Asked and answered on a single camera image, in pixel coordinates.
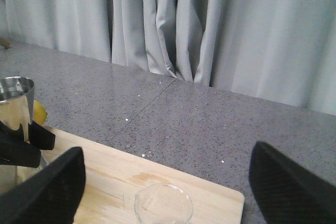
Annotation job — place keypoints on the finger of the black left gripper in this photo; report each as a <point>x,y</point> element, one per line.
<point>40,137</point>
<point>15,150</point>

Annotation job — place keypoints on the light wooden cutting board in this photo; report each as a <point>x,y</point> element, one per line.
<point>113,177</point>

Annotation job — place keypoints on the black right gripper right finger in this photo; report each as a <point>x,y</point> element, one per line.
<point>286,192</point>

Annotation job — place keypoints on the clear glass beaker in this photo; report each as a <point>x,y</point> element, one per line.
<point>163,203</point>

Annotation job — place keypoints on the grey curtain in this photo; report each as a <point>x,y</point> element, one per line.
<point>278,50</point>

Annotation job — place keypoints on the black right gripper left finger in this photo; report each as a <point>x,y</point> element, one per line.
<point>52,195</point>

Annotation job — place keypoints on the yellow lemon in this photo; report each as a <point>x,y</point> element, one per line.
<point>39,113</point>

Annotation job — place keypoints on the steel double jigger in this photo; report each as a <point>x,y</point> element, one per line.
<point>17,105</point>

